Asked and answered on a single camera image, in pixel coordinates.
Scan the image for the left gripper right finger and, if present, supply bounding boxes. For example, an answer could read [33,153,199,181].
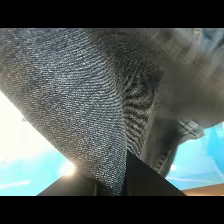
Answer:
[124,149,186,197]

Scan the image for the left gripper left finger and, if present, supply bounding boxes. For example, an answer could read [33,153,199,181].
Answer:
[37,174,98,197]

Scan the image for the blue jeans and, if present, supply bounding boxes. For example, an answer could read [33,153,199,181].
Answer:
[0,27,224,197]

